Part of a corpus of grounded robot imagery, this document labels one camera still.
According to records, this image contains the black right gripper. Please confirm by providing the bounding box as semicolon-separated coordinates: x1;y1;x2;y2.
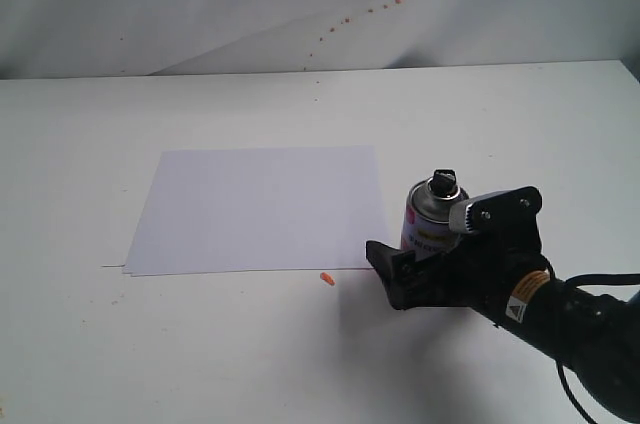
366;223;550;329

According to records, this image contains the white paper sheet stack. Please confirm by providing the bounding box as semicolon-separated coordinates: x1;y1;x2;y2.
124;146;389;276

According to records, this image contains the white dotted spray paint can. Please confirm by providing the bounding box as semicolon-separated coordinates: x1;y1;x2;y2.
400;169;469;261

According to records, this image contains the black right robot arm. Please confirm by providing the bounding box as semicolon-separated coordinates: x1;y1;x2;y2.
427;221;639;423

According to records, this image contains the orange paint blob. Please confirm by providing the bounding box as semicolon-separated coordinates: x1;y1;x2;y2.
320;272;335;286

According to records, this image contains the white backdrop cloth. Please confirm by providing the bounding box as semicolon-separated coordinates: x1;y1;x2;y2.
1;0;639;79

